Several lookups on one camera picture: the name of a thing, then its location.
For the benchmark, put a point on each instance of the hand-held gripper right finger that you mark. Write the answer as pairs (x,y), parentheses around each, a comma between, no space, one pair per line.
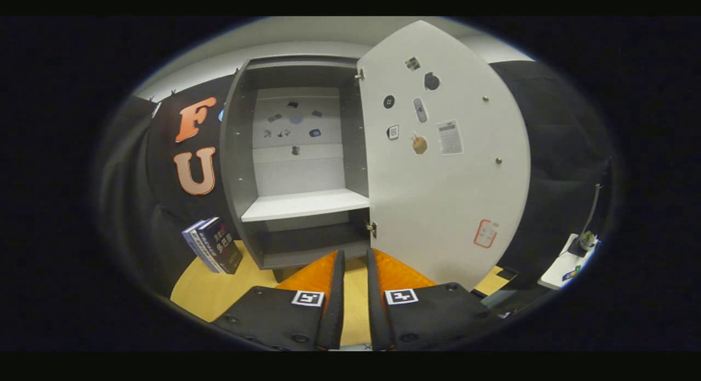
(377,304)

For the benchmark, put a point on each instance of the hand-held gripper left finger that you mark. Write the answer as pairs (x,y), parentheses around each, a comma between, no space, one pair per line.
(334,304)

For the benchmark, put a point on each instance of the white cabinet door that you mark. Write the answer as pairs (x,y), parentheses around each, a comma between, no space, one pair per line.
(449,195)

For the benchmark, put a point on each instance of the white cabinet shelf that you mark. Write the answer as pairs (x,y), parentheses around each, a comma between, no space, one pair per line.
(306,205)

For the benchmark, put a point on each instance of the dark blue book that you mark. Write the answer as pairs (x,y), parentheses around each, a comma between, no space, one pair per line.
(224,247)

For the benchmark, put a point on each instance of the blue and white book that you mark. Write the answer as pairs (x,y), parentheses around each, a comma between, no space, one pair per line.
(198,249)

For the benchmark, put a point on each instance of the grey cabinet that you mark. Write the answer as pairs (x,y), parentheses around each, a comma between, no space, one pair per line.
(241,151)

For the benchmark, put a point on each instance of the white side table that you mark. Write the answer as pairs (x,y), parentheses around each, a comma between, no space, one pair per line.
(558,269)

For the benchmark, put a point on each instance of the small green object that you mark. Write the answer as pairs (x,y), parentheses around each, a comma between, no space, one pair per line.
(587,241)

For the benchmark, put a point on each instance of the black backdrop cloth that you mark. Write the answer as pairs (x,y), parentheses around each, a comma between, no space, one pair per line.
(553,151)

